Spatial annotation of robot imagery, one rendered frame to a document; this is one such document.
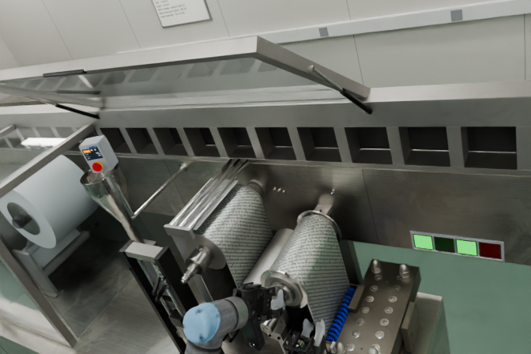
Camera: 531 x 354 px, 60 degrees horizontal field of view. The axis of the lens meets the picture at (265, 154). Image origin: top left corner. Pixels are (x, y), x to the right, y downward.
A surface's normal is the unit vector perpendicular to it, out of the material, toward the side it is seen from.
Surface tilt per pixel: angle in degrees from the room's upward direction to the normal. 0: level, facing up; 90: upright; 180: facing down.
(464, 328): 0
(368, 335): 0
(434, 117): 90
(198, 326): 50
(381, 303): 0
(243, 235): 92
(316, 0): 90
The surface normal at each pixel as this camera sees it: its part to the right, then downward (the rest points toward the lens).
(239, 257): 0.85, 0.06
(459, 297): -0.29, -0.83
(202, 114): -0.47, 0.56
